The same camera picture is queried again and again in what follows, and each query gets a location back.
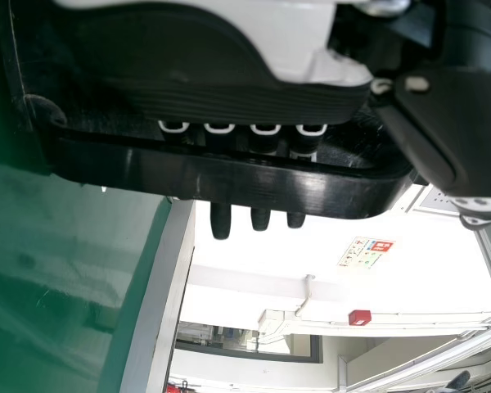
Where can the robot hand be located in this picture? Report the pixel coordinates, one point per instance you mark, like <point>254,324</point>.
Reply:
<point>446,102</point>

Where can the white and red sign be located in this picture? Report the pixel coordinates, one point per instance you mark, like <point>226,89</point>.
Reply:
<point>366,252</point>

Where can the red alarm box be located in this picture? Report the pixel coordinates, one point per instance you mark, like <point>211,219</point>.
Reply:
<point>359,317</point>

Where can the white conduit pipe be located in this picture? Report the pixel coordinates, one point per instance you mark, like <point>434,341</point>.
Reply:
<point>307,292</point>

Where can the dark framed window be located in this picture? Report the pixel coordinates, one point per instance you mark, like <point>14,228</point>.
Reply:
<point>249,341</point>

